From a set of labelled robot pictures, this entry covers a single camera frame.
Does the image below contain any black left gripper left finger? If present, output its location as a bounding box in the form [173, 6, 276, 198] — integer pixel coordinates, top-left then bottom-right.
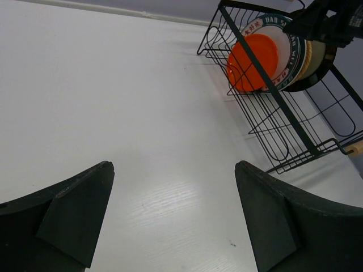
[1, 161, 115, 271]

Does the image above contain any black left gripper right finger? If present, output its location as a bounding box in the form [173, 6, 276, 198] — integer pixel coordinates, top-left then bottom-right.
[235, 161, 362, 271]

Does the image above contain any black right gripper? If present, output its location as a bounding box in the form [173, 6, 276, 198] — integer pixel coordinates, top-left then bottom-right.
[282, 0, 362, 48]

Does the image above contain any dark rimmed ceramic plate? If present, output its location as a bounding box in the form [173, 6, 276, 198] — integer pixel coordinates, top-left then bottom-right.
[283, 41, 337, 92]

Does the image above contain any white plate blue lettered rim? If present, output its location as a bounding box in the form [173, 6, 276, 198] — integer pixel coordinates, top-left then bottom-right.
[242, 14, 292, 88]

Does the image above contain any orange plastic plate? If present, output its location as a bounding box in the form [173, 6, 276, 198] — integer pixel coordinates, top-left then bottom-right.
[226, 33, 279, 93]

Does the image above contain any white plate green red rim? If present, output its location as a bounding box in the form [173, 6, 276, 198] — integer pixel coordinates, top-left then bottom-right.
[277, 35, 307, 91]

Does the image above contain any woven bamboo plate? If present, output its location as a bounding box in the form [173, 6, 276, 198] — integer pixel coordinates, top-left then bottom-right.
[293, 40, 313, 82]

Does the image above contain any black wire dish rack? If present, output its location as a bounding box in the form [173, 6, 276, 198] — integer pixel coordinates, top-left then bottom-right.
[197, 1, 362, 174]

